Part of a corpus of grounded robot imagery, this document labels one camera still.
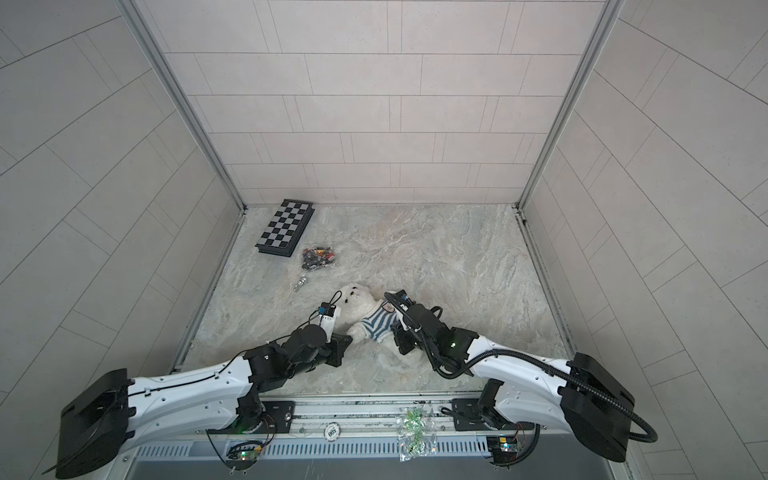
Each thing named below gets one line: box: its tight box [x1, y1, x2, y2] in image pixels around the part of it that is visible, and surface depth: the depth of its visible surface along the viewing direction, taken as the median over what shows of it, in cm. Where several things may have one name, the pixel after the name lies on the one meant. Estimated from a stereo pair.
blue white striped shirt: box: [362, 299, 402, 343], surface depth 80 cm
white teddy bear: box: [335, 283, 421, 369], surface depth 81 cm
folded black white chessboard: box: [255, 199, 315, 257], surface depth 107 cm
